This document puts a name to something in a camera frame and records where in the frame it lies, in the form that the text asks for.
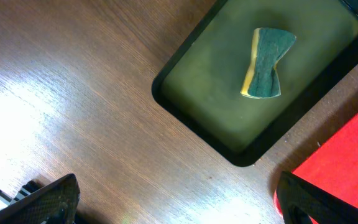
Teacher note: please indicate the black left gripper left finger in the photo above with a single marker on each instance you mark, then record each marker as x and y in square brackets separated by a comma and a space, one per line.
[53, 203]

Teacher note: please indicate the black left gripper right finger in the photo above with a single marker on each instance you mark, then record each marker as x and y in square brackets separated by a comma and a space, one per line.
[303, 202]

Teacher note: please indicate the yellow green sponge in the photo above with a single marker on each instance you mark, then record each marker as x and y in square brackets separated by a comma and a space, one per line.
[269, 45]

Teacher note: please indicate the red plastic tray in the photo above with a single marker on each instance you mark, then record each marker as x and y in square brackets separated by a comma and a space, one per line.
[334, 166]

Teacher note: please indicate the black tray with green liquid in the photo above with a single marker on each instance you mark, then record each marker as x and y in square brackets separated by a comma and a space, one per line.
[201, 83]

